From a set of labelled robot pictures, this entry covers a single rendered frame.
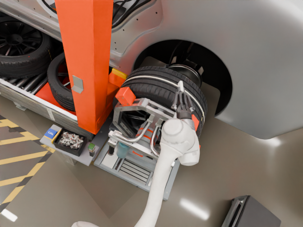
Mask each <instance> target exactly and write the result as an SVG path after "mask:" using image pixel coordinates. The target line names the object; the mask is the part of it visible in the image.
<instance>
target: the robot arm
mask: <svg viewBox="0 0 303 227"><path fill-rule="evenodd" d="M177 100H178V107H176V103H177ZM171 109H174V110H175V112H176V117H177V118H171V119H168V120H167V121H166V122H165V123H164V124H163V127H162V130H161V133H162V134H161V141H160V146H161V152H160V155H159V158H158V161H157V163H156V167H155V171H154V174H153V179H152V183H151V188H150V193H149V197H148V201H147V205H146V208H145V211H144V213H143V215H142V216H141V218H140V219H139V221H138V222H137V224H136V225H135V226H134V227H155V224H156V221H157V218H158V216H159V212H160V209H161V204H162V200H163V194H164V190H165V184H166V179H167V175H168V172H169V169H170V167H171V165H172V163H173V161H174V160H175V159H176V158H177V157H178V159H179V161H180V163H181V164H182V165H186V166H192V165H195V164H197V163H198V162H199V156H200V149H199V142H198V137H197V135H196V132H195V126H194V121H193V120H192V114H191V112H193V111H194V110H195V108H194V106H193V104H192V102H191V99H190V96H189V94H188V93H187V94H186V93H185V88H184V87H183V81H179V83H178V88H177V92H176V93H175V94H174V99H173V104H172V106H171ZM71 227H99V226H97V225H95V224H92V223H90V222H83V221H78V222H75V223H74V224H73V225H72V226H71Z"/></svg>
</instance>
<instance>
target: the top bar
mask: <svg viewBox="0 0 303 227"><path fill-rule="evenodd" d="M112 134H113V131H110V132H109V134H108V136H109V137H111V138H113V139H115V140H117V141H119V142H121V143H123V144H125V145H127V146H129V147H131V148H133V149H135V150H137V151H139V152H141V153H143V154H145V155H147V156H149V157H151V158H153V159H155V160H158V157H156V156H155V155H154V154H153V153H152V152H151V150H150V149H148V148H146V147H144V146H142V145H140V144H138V143H136V142H135V143H130V142H126V141H124V140H122V139H120V138H115V137H113V136H112ZM174 164H175V162H173V163H172V165H171V168H172V167H174Z"/></svg>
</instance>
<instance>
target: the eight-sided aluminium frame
mask: <svg viewBox="0 0 303 227"><path fill-rule="evenodd" d="M132 110H144V111H146V112H148V113H150V114H153V115H155V116H156V117H158V118H161V119H163V120H164V121H167V120H168V119H171V118H177V117H176V112H173V111H171V110H169V109H167V108H165V107H163V106H161V105H159V104H157V103H155V102H153V101H151V100H150V99H147V98H140V99H135V100H134V102H133V103H132V105H131V106H123V105H122V104H121V103H120V102H119V101H118V103H117V105H116V106H115V109H114V116H113V124H114V126H116V127H117V128H118V129H119V130H120V131H121V132H122V134H123V135H124V136H128V137H129V138H135V136H136V134H135V133H134V132H133V131H132V130H131V129H130V128H129V126H128V125H127V124H126V123H125V122H124V121H123V119H122V118H121V117H122V112H123V111H132ZM154 148H155V149H156V151H157V152H159V153H160V152H161V146H160V144H155V145H154Z"/></svg>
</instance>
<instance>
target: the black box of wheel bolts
mask: <svg viewBox="0 0 303 227"><path fill-rule="evenodd" d="M53 143H54V145H55V147H56V148H57V149H60V150H63V151H65V152H67V153H70V154H73V155H76V156H78V157H79V156H80V154H81V153H82V151H83V149H84V147H85V145H86V143H87V136H84V135H82V134H79V133H77V132H74V131H71V130H69V129H67V128H64V127H62V129H61V130H60V132H59V134H58V135H57V137H56V138H55V140H54V141H53Z"/></svg>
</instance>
